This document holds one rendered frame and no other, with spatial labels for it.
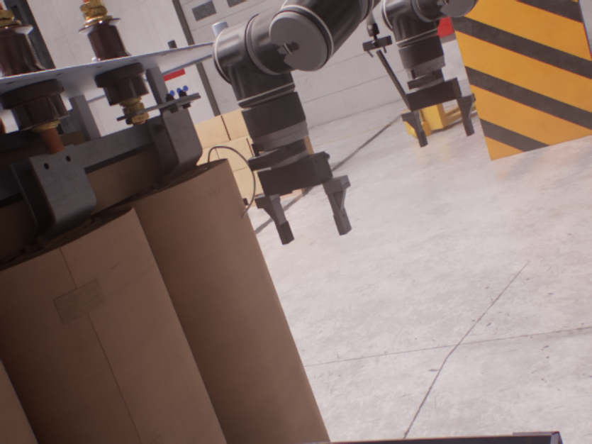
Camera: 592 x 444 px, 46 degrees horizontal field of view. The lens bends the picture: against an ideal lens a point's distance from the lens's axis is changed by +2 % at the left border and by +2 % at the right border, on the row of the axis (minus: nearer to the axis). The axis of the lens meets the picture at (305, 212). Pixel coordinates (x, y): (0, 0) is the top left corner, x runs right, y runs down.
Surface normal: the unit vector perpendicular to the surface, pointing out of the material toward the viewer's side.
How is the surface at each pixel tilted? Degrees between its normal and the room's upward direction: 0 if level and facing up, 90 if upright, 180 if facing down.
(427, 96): 90
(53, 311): 90
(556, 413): 0
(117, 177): 90
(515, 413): 0
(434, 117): 90
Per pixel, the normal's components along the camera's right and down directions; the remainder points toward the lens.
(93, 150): 0.88, -0.22
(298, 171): -0.51, 0.34
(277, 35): -0.61, 0.61
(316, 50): -0.41, 0.71
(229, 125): -0.30, 0.29
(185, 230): 0.50, 0.00
